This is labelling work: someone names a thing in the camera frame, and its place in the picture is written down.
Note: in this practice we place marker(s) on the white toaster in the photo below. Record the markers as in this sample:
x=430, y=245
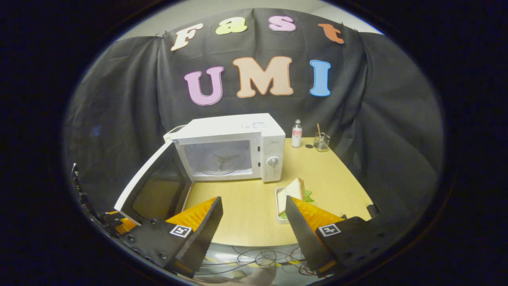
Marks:
x=174, y=130

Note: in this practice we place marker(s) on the small white plastic tray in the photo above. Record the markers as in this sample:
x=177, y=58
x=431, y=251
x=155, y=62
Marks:
x=280, y=220

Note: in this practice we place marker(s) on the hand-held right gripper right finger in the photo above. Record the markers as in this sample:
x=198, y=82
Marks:
x=301, y=234

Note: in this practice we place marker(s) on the small clear bottle pink label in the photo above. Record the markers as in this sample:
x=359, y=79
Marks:
x=296, y=137

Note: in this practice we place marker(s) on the black backdrop cloth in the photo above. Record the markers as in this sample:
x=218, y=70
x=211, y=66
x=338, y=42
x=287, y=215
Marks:
x=397, y=119

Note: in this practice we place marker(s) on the small black table clamp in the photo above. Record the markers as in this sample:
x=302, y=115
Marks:
x=373, y=210

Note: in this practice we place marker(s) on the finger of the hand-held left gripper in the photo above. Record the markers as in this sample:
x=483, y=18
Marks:
x=127, y=225

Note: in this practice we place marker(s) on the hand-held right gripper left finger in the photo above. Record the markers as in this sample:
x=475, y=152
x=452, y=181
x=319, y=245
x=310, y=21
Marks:
x=208, y=229

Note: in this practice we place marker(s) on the glass beaker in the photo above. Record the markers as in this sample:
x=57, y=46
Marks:
x=322, y=143

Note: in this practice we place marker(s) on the white microwave oven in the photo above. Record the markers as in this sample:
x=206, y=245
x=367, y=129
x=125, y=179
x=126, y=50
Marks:
x=230, y=127

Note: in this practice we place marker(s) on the sandwich with lettuce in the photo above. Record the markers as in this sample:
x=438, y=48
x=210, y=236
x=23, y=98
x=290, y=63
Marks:
x=291, y=192

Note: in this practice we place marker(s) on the wooden stick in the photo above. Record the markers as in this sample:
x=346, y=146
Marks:
x=318, y=130

